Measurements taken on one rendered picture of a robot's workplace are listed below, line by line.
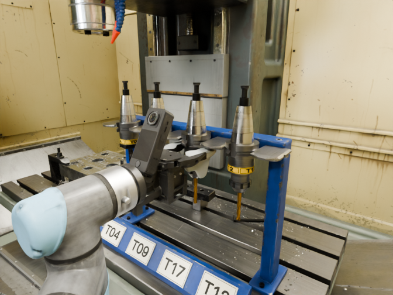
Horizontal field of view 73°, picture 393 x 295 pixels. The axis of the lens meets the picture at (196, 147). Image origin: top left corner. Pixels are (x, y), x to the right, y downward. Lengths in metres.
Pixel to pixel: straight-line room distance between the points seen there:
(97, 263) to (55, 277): 0.05
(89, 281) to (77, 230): 0.07
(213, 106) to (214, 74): 0.14
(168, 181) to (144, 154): 0.07
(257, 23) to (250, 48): 0.10
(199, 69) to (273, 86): 0.43
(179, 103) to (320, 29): 0.73
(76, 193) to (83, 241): 0.06
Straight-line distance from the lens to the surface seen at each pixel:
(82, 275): 0.40
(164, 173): 0.46
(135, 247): 0.71
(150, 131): 0.45
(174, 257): 0.64
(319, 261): 0.77
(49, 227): 0.36
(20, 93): 1.97
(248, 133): 0.48
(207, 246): 0.76
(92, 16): 0.95
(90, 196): 0.38
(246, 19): 1.18
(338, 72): 1.41
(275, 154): 0.47
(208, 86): 1.20
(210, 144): 0.51
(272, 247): 0.61
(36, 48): 2.02
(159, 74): 1.39
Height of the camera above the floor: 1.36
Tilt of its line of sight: 17 degrees down
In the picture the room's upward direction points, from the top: straight up
